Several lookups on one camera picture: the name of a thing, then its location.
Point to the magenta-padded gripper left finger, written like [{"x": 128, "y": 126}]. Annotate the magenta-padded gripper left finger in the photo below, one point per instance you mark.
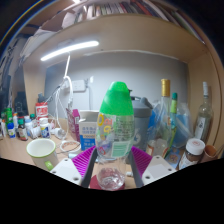
[{"x": 66, "y": 170}]

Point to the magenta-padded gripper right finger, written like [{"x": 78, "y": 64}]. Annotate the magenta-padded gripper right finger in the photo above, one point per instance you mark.
[{"x": 158, "y": 170}]

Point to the clear green-capped drink bottle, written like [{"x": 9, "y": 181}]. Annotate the clear green-capped drink bottle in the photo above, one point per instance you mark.
[{"x": 115, "y": 113}]

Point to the brown jar with white lid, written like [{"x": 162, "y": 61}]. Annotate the brown jar with white lid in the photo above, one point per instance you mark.
[{"x": 190, "y": 155}]

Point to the blue and white milk carton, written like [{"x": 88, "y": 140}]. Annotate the blue and white milk carton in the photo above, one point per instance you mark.
[{"x": 87, "y": 133}]

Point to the pink box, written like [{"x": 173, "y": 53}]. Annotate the pink box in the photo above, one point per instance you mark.
[{"x": 73, "y": 125}]

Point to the white pill bottle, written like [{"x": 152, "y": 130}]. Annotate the white pill bottle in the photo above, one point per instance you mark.
[{"x": 44, "y": 128}]

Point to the blue plastic bag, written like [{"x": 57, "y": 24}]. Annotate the blue plastic bag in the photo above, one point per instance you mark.
[{"x": 183, "y": 126}]

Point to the small brown cup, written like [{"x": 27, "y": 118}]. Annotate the small brown cup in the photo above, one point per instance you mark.
[{"x": 210, "y": 153}]

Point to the slim green bottle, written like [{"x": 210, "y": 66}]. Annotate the slim green bottle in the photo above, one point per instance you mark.
[{"x": 173, "y": 116}]

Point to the small brown glass bottle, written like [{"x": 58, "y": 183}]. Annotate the small brown glass bottle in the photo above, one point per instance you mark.
[{"x": 22, "y": 131}]

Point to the clear glass bottle, gold cap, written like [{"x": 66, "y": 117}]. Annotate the clear glass bottle, gold cap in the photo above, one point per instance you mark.
[{"x": 164, "y": 110}]

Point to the red-labelled white jar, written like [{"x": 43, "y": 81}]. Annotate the red-labelled white jar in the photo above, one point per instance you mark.
[{"x": 41, "y": 110}]

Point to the tall clear glass bottle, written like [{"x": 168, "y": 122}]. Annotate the tall clear glass bottle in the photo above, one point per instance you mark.
[{"x": 204, "y": 120}]

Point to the small green bottle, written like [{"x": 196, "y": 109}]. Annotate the small green bottle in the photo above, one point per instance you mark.
[{"x": 8, "y": 116}]

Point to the white light strip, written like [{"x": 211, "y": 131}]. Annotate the white light strip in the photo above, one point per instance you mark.
[{"x": 70, "y": 50}]

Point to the white wall power socket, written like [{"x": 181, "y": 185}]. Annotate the white wall power socket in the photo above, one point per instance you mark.
[{"x": 78, "y": 85}]

